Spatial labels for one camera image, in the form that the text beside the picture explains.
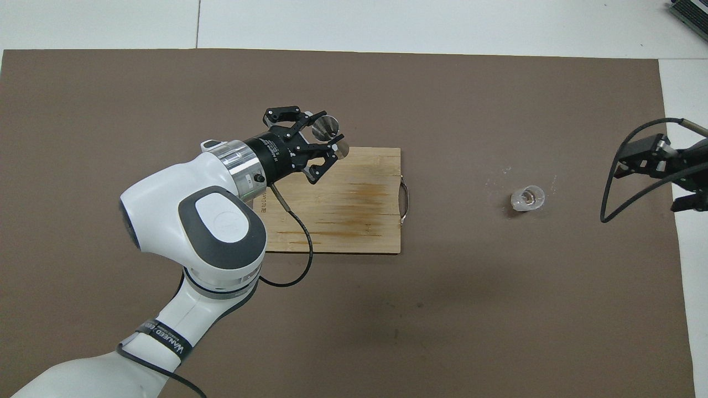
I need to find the brown table mat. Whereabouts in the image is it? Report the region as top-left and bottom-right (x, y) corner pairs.
(0, 49), (696, 398)

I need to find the steel double jigger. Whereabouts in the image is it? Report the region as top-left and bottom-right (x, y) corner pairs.
(311, 113), (350, 160)

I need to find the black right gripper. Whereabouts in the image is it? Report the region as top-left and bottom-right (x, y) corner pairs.
(615, 134), (708, 212)

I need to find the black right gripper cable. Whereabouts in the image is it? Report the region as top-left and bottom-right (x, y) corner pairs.
(601, 118), (708, 223)

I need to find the grey ribbed device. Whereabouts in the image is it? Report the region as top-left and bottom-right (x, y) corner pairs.
(665, 0), (708, 42)

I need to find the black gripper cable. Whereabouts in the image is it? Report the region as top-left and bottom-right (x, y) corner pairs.
(601, 118), (708, 223)
(115, 176), (314, 398)

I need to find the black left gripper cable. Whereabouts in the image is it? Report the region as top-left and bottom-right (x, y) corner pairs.
(115, 176), (314, 398)

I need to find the wooden cutting board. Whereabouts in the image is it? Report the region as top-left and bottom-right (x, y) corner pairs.
(256, 146), (410, 255)

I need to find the small clear glass cup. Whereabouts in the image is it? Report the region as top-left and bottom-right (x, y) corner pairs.
(510, 185), (546, 213)

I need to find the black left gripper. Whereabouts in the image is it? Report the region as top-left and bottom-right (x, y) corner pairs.
(245, 106), (345, 185)

